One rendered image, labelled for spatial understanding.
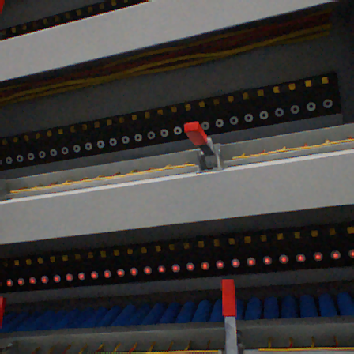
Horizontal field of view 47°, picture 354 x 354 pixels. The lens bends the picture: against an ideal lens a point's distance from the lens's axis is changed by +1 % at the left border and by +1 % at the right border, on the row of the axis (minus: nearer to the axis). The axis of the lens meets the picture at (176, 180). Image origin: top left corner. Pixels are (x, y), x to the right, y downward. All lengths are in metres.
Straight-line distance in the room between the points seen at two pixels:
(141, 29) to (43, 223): 0.23
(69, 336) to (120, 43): 0.34
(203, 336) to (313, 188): 0.19
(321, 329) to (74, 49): 0.39
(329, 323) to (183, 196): 0.19
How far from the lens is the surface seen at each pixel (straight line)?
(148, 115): 0.60
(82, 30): 0.50
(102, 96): 0.69
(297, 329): 0.44
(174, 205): 0.40
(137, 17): 0.47
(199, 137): 0.35
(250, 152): 0.44
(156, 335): 0.47
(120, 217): 0.42
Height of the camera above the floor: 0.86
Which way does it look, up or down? 11 degrees up
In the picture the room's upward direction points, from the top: 5 degrees counter-clockwise
